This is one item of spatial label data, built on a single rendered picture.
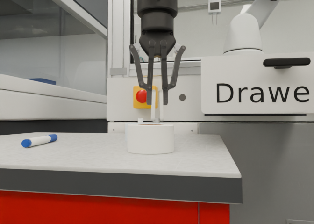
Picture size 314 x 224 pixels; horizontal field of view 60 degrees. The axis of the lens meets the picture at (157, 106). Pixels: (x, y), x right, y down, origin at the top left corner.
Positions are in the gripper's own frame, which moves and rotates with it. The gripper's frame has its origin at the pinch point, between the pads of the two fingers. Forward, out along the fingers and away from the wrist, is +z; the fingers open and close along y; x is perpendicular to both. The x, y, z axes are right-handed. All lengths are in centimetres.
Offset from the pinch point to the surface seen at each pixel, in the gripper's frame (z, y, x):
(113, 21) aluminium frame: -30.1, 13.2, -30.9
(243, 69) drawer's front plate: -6.2, -15.3, 12.0
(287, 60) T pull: -7.0, -20.9, 17.2
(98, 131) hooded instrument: 11, 30, -112
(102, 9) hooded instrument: -66, 28, -110
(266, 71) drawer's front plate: -5.8, -19.3, 13.1
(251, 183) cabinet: 22.4, -29.4, -19.2
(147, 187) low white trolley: 9.6, 3.0, 34.4
